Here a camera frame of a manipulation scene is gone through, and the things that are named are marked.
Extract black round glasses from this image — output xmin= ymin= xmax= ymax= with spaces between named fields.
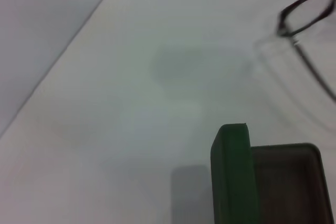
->
xmin=275 ymin=0 xmax=336 ymax=104

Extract green glasses case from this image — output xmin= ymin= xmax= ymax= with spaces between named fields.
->
xmin=210 ymin=122 xmax=335 ymax=224

